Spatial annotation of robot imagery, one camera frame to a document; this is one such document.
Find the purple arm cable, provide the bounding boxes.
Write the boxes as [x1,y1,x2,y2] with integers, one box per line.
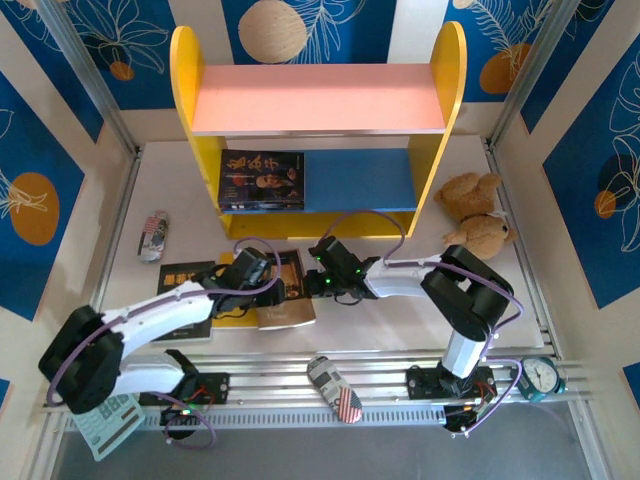
[322,209,526,437]
[45,237,285,450]

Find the aluminium side rail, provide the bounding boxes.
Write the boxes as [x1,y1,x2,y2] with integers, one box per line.
[89,149,144,311]
[483,139,566,361]

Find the dark grey book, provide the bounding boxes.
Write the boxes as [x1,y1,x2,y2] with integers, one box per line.
[217,205,307,212]

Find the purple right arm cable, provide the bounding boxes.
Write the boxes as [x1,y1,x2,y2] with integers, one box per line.
[322,209,526,437]

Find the aluminium frame post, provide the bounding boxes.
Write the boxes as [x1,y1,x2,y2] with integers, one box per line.
[491,0,584,147]
[35,0,144,157]

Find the dark book with white characters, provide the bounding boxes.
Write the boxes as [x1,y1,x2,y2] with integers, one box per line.
[217,201,307,208]

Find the grey slotted cable duct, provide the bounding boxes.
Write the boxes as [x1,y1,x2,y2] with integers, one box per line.
[62,407,449,432]

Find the small black electronics board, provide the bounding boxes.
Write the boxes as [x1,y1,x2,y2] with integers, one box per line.
[442,399,494,439]
[159,403,202,442]

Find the yellow cartoon cover book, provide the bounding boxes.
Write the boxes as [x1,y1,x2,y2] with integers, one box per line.
[210,251,260,331]

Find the yellow pink blue bookshelf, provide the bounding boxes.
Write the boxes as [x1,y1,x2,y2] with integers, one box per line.
[169,20,469,240]

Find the newspaper print flag case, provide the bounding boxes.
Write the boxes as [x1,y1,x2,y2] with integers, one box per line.
[305,354,362,424]
[137,209,170,264]

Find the dark blue illustrated book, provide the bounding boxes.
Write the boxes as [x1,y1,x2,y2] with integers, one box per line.
[218,148,306,205]

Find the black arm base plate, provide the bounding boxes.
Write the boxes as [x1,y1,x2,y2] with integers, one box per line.
[405,364,497,401]
[138,371,231,407]

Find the aluminium rail bed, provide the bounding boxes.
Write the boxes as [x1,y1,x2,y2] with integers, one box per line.
[39,349,599,416]

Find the brown teddy bear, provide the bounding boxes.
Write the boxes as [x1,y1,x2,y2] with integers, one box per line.
[432,171,519,261]

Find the dark brown and beige book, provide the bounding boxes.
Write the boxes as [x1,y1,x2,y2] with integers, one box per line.
[256,248,318,332]

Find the pale green calculator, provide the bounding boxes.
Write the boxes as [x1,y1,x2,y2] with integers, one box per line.
[74,391,147,462]

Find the black book with antler print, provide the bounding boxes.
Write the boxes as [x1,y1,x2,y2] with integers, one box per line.
[150,259,217,344]

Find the teal alarm clock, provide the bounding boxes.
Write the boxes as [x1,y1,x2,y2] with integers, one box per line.
[514,355,567,404]

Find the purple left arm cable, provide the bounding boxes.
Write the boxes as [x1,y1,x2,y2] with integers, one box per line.
[45,237,285,450]

